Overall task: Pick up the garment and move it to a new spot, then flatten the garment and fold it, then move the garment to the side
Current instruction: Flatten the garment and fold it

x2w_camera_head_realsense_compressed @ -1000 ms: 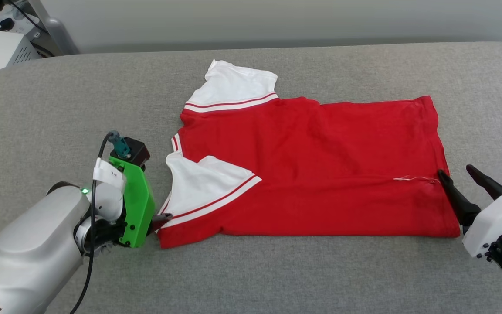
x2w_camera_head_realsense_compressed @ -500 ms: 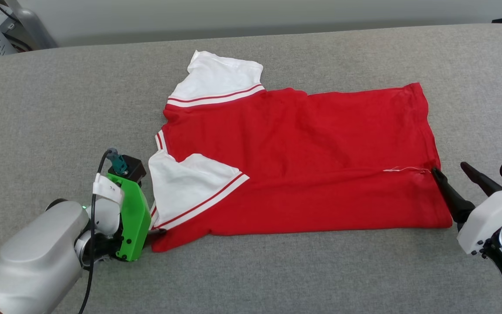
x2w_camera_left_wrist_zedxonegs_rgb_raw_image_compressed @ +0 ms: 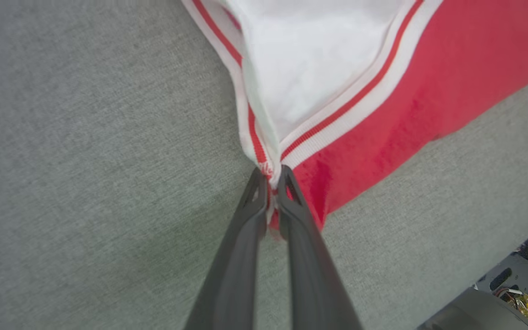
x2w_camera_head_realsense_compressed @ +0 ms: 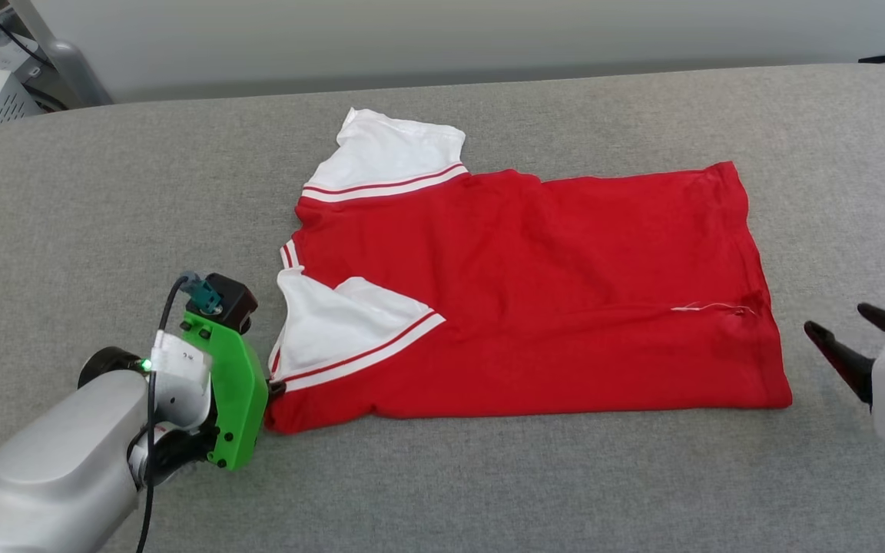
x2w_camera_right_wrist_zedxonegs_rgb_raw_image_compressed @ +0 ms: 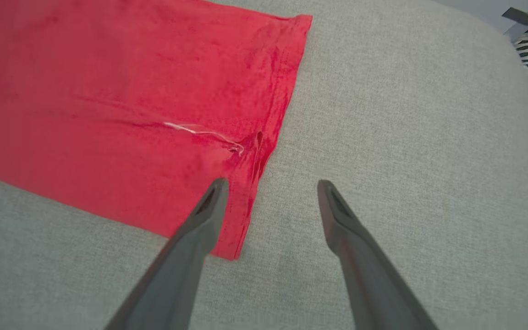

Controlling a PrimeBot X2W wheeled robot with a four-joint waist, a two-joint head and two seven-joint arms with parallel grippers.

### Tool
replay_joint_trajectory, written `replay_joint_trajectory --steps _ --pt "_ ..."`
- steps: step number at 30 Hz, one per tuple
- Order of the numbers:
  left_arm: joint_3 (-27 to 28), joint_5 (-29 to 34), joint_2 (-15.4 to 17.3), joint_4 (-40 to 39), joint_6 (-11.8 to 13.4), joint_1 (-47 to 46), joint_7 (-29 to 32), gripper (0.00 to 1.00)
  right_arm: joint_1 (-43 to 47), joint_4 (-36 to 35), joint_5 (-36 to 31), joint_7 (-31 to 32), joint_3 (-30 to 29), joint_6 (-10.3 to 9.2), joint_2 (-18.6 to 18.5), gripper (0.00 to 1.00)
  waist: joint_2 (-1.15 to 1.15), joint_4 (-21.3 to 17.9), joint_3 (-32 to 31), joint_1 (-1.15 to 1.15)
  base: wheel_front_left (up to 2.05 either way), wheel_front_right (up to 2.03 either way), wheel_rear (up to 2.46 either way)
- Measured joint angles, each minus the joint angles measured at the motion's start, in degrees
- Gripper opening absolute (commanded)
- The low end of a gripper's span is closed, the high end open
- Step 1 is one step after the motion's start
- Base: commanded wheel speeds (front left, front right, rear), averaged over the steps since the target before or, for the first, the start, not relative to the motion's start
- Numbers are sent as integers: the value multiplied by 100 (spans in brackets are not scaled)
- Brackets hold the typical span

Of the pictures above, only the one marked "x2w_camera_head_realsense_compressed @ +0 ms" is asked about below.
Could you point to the grey frame post with foot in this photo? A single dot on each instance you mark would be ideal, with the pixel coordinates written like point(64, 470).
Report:
point(66, 69)

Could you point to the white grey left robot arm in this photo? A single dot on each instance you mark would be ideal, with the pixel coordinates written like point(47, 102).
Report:
point(51, 476)

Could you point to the red and white shirt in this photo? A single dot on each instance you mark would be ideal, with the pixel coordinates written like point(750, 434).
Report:
point(565, 292)

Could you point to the grey fabric sofa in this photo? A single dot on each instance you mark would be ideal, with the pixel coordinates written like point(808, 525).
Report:
point(488, 476)

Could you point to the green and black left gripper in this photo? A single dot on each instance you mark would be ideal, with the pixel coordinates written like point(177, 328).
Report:
point(239, 399)

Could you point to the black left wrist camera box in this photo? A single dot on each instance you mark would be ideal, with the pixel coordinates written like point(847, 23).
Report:
point(231, 303)

